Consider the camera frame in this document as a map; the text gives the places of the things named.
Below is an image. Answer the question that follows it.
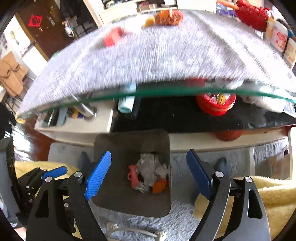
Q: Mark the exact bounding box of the pink plastic toy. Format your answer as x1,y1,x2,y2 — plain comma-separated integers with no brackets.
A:
127,165,139,189

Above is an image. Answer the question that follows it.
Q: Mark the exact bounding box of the orange triangular block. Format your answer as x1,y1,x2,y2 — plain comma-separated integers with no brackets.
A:
152,179,168,194

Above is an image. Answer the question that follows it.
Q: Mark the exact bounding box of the silver foil ball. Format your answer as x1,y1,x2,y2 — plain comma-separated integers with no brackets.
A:
137,153,169,187

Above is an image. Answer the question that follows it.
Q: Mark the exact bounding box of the red rectangular block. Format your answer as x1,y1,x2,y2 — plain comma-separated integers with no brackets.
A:
103,27,123,47

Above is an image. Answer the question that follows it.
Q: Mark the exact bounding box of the yellow toy block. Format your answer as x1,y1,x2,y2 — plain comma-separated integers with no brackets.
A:
142,16,154,28

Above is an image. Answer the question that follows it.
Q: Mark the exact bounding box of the orange red snack wrapper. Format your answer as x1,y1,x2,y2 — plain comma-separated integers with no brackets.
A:
154,9,184,26

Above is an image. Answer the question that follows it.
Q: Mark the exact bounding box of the dark grey trash bin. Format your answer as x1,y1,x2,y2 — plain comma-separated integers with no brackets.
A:
92,130,171,217

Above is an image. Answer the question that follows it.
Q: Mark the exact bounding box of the white lower table shelf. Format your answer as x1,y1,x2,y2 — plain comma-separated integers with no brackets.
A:
34,100,115,146

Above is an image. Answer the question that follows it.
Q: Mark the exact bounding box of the orange basketball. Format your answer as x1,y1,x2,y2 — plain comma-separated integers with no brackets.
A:
212,131,243,142

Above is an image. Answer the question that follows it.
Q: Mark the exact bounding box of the chrome table leg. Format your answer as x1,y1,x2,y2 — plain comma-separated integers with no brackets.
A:
72,95,97,121

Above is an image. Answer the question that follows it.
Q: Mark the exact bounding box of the red round tin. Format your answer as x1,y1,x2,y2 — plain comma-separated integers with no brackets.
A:
196,93,236,116

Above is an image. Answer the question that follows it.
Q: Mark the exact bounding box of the blue bottle under table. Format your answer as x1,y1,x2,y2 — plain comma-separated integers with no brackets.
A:
118,83,137,114

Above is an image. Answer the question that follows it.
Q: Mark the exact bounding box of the brown hanging coat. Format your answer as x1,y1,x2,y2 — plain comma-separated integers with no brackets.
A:
0,51,29,97

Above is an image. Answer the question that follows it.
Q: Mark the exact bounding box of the grey woven table cloth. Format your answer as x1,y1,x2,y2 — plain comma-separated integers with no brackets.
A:
18,11,295,118

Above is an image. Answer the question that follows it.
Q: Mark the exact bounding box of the red door decoration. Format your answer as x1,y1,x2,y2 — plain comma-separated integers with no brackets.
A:
28,15,43,28

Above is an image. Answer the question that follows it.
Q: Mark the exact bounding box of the dark wooden door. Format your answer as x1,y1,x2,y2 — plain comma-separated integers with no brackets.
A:
16,1,73,60

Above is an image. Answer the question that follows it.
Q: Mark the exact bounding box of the white cable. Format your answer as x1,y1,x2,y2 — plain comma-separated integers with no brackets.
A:
105,221,167,241

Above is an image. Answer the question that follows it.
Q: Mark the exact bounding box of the orange stick handle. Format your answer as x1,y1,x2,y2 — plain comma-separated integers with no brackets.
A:
216,0,239,10

